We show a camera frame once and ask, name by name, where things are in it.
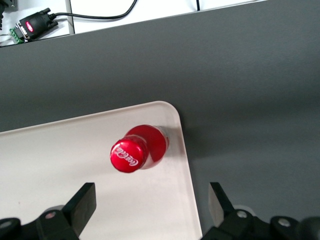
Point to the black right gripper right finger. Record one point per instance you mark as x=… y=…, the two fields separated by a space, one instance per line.
x=220 y=205

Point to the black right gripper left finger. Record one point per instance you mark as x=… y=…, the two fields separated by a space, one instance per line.
x=81 y=207

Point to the red coke bottle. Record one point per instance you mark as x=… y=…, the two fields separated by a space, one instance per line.
x=140 y=150

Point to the beige plastic tray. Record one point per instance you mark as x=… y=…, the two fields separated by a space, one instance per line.
x=62 y=162

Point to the green terminal block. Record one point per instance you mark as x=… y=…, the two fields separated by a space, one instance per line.
x=16 y=36

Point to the black serial connector red label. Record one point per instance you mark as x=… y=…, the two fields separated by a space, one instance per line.
x=35 y=23

